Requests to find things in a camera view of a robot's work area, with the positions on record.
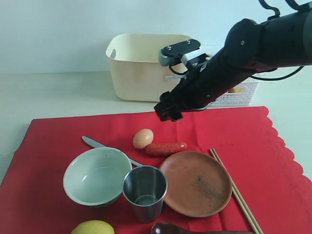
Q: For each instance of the metal table knife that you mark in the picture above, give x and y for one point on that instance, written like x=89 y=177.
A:
x=89 y=141

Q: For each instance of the wooden chopstick right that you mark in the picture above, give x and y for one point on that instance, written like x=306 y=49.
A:
x=240 y=192

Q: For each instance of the cream plastic tub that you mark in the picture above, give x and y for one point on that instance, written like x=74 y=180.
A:
x=136 y=73

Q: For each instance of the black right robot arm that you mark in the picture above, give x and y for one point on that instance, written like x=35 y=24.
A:
x=249 y=48

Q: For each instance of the brown wooden plate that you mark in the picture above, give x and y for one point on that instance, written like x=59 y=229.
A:
x=198 y=186

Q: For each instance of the white perforated plastic basket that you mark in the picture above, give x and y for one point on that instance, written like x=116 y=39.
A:
x=238 y=99

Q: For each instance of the brown egg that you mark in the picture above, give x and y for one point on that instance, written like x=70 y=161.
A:
x=143 y=138

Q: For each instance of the dark wooden spoon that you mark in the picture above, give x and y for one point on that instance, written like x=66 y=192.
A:
x=170 y=228

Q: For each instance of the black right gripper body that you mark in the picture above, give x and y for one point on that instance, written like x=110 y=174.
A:
x=200 y=89

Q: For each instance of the wooden chopstick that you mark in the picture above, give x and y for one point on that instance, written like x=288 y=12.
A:
x=234 y=192
x=240 y=192

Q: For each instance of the stainless steel cup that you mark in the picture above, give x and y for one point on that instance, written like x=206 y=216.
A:
x=144 y=188

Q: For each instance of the red sausage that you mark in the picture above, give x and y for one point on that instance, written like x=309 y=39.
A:
x=165 y=149

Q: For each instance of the pale green ceramic bowl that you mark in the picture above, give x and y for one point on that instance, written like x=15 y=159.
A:
x=95 y=177

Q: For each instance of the yellow lemon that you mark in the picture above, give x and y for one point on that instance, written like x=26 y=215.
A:
x=93 y=227

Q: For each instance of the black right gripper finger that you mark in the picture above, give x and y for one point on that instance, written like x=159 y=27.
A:
x=175 y=115
x=164 y=111

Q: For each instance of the yellow cheese wedge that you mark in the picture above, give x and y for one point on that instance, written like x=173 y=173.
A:
x=236 y=90

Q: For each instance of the red table cloth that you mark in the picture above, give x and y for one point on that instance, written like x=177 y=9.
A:
x=33 y=201

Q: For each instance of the wooden chopstick left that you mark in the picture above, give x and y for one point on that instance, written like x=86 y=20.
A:
x=234 y=192

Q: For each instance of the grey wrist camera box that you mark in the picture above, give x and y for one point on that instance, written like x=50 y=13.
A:
x=181 y=52

